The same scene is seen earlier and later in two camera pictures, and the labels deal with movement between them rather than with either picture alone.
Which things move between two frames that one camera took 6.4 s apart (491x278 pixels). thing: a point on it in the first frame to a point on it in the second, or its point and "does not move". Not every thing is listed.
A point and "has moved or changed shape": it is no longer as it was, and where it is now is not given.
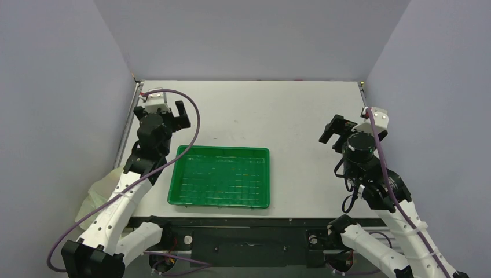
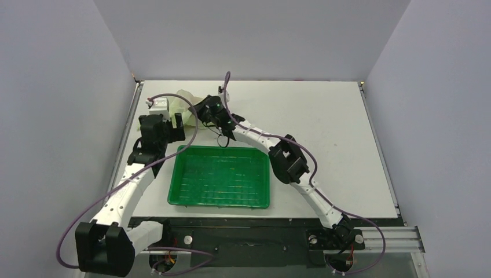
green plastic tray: (222, 176) does not move
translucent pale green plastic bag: (98, 197) has moved or changed shape
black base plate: (252, 241) does not move
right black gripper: (343, 129) to (201, 108)
